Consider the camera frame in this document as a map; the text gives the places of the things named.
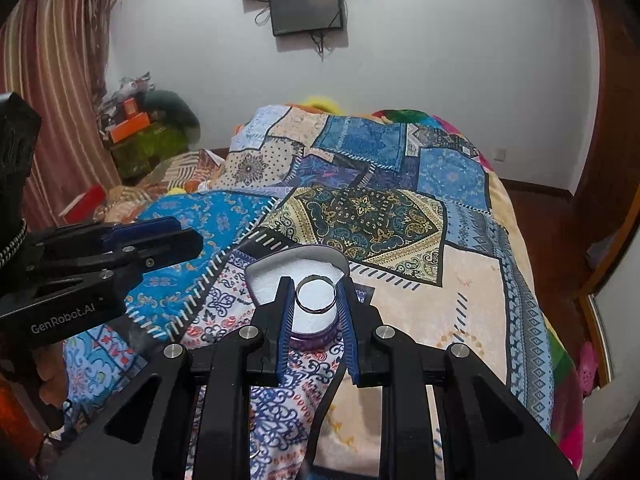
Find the patchwork bed quilt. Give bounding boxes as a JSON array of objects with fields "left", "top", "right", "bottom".
[{"left": 64, "top": 105, "right": 584, "bottom": 466}]

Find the purple heart jewelry tin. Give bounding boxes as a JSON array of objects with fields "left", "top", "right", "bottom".
[{"left": 245, "top": 245, "right": 349, "bottom": 351}]

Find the orange box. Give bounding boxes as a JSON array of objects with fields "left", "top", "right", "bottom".
[{"left": 108, "top": 112, "right": 151, "bottom": 143}]

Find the yellow pillow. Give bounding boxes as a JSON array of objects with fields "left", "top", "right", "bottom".
[{"left": 302, "top": 96, "right": 345, "bottom": 116}]

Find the silver bangle ring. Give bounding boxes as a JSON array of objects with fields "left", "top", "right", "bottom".
[{"left": 294, "top": 273, "right": 340, "bottom": 316}]

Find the striped red curtain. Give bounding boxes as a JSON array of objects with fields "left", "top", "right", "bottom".
[{"left": 1, "top": 0, "right": 120, "bottom": 231}]

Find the wooden door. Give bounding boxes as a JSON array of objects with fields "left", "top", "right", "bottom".
[{"left": 574, "top": 0, "right": 639, "bottom": 292}]

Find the dark green round cushion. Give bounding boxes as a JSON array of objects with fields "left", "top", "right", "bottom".
[{"left": 141, "top": 90, "right": 201, "bottom": 144}]

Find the small black wall monitor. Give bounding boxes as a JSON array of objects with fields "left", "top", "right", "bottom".
[{"left": 269, "top": 0, "right": 344, "bottom": 37}]

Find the wall power socket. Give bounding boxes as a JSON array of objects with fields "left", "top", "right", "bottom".
[{"left": 494, "top": 148, "right": 506, "bottom": 162}]

